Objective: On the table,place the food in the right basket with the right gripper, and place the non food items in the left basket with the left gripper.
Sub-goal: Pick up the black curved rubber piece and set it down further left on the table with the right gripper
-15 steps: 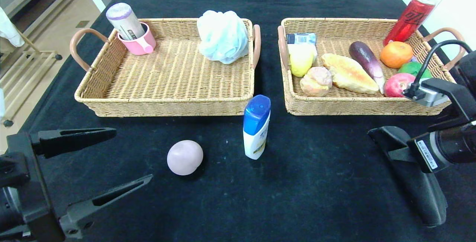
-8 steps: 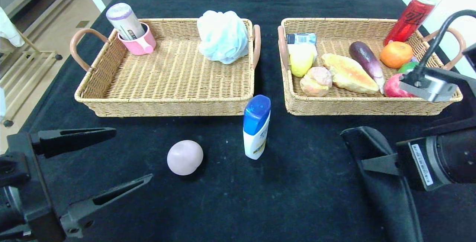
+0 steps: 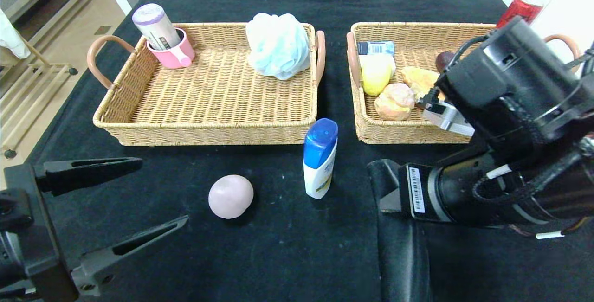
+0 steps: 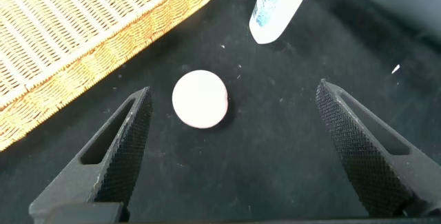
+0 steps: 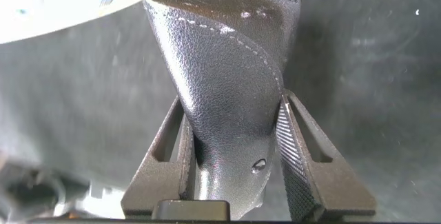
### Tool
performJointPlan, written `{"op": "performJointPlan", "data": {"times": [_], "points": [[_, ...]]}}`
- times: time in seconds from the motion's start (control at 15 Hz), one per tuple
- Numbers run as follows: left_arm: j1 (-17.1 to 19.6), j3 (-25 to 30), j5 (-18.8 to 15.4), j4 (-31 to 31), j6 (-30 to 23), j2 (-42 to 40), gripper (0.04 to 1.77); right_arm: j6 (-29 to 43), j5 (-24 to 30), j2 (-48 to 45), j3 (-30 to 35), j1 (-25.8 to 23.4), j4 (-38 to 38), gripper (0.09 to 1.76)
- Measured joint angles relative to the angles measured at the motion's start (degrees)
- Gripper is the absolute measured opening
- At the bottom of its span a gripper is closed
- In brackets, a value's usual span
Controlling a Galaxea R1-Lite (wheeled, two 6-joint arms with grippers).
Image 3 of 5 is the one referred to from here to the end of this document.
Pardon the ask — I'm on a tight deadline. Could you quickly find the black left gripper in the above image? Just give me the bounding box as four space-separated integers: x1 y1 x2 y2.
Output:
0 157 190 302

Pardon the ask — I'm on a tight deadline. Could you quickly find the pale purple round ball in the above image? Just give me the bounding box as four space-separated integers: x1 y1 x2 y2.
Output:
208 175 255 220

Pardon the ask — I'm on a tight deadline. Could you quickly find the yellow round fruit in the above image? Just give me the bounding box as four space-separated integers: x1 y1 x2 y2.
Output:
361 56 393 97

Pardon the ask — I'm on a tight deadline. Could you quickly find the red soda can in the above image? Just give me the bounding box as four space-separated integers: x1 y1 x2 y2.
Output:
497 0 543 28

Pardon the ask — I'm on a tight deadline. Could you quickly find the purple eggplant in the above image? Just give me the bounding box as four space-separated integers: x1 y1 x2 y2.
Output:
435 51 458 71

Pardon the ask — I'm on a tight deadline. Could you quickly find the beige metal trolley frame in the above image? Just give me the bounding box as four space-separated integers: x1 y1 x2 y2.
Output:
0 38 78 160

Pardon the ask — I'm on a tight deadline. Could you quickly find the wicker basket holding pink mug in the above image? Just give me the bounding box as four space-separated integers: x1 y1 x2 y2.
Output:
87 23 326 147

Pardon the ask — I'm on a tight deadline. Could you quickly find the cream puff pastry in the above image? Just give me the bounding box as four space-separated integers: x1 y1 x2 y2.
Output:
374 83 415 122

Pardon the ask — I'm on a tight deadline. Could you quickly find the black table cloth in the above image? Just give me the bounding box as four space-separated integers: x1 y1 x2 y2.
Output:
0 0 594 302

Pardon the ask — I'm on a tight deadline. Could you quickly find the white hanging cloth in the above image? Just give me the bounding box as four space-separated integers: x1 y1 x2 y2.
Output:
0 9 32 60

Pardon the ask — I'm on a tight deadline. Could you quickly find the small blue labelled bottle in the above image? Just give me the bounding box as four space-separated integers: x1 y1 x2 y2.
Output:
357 41 395 57

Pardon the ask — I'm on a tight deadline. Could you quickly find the white tube with purple cap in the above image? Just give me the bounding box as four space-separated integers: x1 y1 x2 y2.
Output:
132 4 182 51

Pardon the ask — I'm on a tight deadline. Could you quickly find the black curved plastic piece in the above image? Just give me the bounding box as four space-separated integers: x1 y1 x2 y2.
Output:
367 159 432 302

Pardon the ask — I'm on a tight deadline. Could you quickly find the wicker basket holding food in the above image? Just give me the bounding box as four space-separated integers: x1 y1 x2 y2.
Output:
346 22 581 145

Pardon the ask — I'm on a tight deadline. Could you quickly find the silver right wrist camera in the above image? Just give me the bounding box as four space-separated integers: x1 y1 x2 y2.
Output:
420 100 476 136

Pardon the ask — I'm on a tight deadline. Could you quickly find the pink mug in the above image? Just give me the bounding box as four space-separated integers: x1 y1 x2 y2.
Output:
148 28 196 70

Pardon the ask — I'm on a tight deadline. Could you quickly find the white shampoo bottle blue cap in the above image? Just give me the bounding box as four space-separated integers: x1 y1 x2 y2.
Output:
303 118 338 200

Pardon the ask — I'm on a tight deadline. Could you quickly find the light blue bath pouf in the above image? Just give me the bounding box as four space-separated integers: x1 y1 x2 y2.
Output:
246 13 311 81

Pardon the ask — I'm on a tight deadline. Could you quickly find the small white juice carton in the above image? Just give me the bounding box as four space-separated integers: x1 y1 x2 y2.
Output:
359 54 397 76

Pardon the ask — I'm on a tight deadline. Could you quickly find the golden bread loaf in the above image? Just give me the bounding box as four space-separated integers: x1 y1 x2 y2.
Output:
401 66 441 101

